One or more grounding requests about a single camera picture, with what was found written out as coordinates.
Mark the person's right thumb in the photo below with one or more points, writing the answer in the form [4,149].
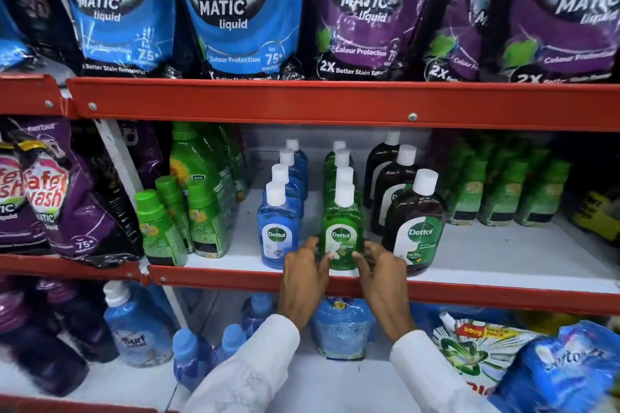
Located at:
[361,262]

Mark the long red shelf rail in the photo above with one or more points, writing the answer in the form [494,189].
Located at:
[484,294]
[315,105]

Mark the small blue refill pouch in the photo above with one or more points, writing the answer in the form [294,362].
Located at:
[341,330]

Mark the short red shelf rail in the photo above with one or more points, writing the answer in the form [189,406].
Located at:
[29,95]
[63,405]
[63,267]

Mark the person's right hand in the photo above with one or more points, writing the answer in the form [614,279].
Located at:
[387,291]

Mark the green white detergent powder bag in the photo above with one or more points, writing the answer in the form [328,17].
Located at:
[474,354]

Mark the small green cleaner bottle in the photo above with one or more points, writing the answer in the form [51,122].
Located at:
[160,233]
[170,197]
[206,224]

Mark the white shelf upright post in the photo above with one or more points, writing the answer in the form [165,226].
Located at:
[118,156]

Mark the green disinfectant bottle white cap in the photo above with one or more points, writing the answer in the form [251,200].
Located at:
[339,145]
[345,175]
[342,157]
[341,221]

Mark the yellow pack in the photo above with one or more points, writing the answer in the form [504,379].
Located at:
[598,214]

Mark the person's left hand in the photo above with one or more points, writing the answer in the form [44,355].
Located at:
[302,282]

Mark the blue detergent pouch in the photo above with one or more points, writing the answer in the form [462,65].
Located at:
[121,6]
[9,42]
[242,16]

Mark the purple detergent bottle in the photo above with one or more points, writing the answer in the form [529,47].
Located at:
[43,359]
[82,325]

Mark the blue disinfectant bottle white cap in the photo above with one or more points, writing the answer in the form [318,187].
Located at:
[293,144]
[276,228]
[286,157]
[281,174]

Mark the brown disinfectant bottle white cap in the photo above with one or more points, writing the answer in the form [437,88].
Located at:
[380,156]
[392,185]
[416,228]

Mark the person's right forearm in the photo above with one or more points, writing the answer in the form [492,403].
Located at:
[431,379]

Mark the blue bottle with blue cap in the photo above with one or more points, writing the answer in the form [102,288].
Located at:
[231,342]
[191,357]
[256,311]

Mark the person's left forearm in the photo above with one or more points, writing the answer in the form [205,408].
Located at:
[247,369]

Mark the blue detergent bottle white cap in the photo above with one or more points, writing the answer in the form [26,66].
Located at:
[138,330]

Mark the row of green capped bottles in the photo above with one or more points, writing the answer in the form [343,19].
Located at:
[503,190]

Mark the blue pack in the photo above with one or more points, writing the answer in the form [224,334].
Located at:
[426,318]

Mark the large green cleaner bottle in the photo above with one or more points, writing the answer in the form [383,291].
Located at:
[191,156]
[230,156]

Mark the blue fabric softener pouch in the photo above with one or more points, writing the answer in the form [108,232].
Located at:
[566,371]

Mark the person's left thumb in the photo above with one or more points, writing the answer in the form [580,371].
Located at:
[325,261]

